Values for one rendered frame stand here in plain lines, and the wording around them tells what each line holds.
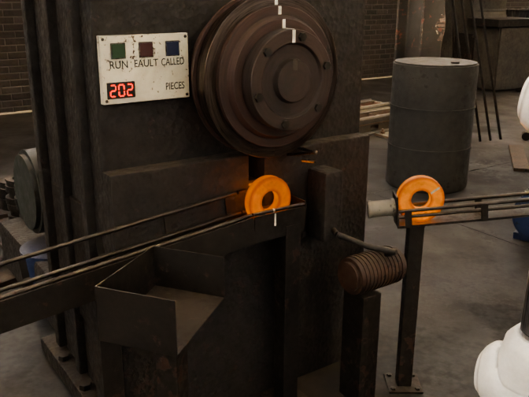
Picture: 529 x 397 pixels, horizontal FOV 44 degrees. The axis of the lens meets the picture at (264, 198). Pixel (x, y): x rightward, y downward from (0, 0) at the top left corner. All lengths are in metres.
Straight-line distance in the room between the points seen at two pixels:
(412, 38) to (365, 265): 4.37
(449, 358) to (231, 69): 1.47
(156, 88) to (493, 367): 1.12
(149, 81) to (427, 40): 4.49
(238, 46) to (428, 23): 4.41
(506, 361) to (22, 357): 1.88
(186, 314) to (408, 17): 5.03
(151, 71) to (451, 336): 1.67
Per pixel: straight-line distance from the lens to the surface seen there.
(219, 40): 1.82
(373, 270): 2.15
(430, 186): 2.20
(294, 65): 1.85
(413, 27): 6.32
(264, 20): 1.86
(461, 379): 2.60
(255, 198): 1.99
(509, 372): 1.49
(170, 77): 1.90
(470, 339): 2.87
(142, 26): 1.88
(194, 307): 1.67
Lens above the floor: 1.36
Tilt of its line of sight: 18 degrees down
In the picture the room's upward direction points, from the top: straight up
